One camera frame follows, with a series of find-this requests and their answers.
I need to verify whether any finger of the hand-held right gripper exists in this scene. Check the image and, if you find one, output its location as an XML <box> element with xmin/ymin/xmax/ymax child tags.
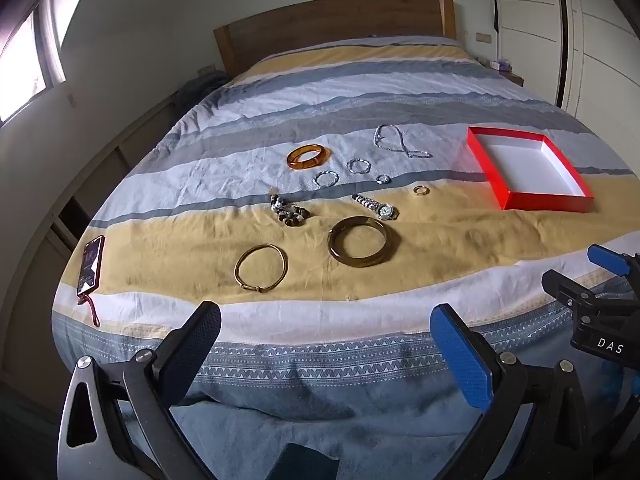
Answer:
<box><xmin>587</xmin><ymin>243</ymin><xmax>640</xmax><ymax>277</ymax></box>
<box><xmin>542</xmin><ymin>268</ymin><xmax>602</xmax><ymax>312</ymax></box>

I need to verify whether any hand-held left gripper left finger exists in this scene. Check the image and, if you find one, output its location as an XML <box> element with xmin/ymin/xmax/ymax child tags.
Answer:
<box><xmin>57</xmin><ymin>300</ymin><xmax>222</xmax><ymax>480</ymax></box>

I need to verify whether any thin gold bangle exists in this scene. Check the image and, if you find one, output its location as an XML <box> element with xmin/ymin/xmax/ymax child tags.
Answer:
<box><xmin>235</xmin><ymin>243</ymin><xmax>289</xmax><ymax>293</ymax></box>

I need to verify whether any silver chain necklace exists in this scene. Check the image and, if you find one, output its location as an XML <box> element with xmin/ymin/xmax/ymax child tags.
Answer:
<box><xmin>373</xmin><ymin>124</ymin><xmax>433</xmax><ymax>160</ymax></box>

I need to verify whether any white wardrobe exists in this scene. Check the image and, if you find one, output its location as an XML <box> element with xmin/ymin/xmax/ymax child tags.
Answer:
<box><xmin>487</xmin><ymin>0</ymin><xmax>640</xmax><ymax>126</ymax></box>

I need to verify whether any red phone strap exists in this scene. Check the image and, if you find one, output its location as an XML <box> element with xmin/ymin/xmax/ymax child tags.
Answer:
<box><xmin>76</xmin><ymin>293</ymin><xmax>101</xmax><ymax>329</ymax></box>

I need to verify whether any amber bangle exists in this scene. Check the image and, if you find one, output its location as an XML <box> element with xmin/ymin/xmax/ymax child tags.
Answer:
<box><xmin>286</xmin><ymin>143</ymin><xmax>332</xmax><ymax>171</ymax></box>

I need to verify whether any low side cabinet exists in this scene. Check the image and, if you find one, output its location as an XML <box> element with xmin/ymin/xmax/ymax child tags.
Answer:
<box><xmin>0</xmin><ymin>92</ymin><xmax>177</xmax><ymax>411</ymax></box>

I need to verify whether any brown beaded bracelet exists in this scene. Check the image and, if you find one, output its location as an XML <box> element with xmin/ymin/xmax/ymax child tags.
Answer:
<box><xmin>267</xmin><ymin>189</ymin><xmax>312</xmax><ymax>228</ymax></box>

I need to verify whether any window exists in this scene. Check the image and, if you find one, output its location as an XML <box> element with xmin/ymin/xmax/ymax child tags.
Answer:
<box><xmin>0</xmin><ymin>0</ymin><xmax>67</xmax><ymax>126</ymax></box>

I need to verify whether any silver wristwatch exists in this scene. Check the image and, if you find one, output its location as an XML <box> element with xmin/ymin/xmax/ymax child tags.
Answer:
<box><xmin>351</xmin><ymin>193</ymin><xmax>400</xmax><ymax>222</ymax></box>

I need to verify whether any red cardboard box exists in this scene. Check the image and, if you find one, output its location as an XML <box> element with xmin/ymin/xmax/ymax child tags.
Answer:
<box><xmin>466</xmin><ymin>126</ymin><xmax>595</xmax><ymax>213</ymax></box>

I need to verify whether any dark olive bangle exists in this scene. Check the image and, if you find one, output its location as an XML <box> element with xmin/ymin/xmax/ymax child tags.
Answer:
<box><xmin>327</xmin><ymin>215</ymin><xmax>395</xmax><ymax>267</ymax></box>

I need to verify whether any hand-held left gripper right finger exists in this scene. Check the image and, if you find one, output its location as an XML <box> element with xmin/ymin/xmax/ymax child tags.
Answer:
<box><xmin>430</xmin><ymin>303</ymin><xmax>608</xmax><ymax>480</ymax></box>

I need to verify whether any striped bed blanket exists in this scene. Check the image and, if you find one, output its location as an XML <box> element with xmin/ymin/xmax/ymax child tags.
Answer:
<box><xmin>50</xmin><ymin>35</ymin><xmax>640</xmax><ymax>480</ymax></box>

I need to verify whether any wooden headboard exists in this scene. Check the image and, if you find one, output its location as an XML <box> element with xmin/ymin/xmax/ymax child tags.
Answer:
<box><xmin>213</xmin><ymin>0</ymin><xmax>458</xmax><ymax>79</ymax></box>

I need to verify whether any smartphone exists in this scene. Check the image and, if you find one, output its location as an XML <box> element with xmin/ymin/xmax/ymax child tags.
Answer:
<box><xmin>76</xmin><ymin>234</ymin><xmax>107</xmax><ymax>297</ymax></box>

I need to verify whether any blue-grey cloth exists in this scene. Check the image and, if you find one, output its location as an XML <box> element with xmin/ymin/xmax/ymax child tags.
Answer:
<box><xmin>174</xmin><ymin>72</ymin><xmax>229</xmax><ymax>112</ymax></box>

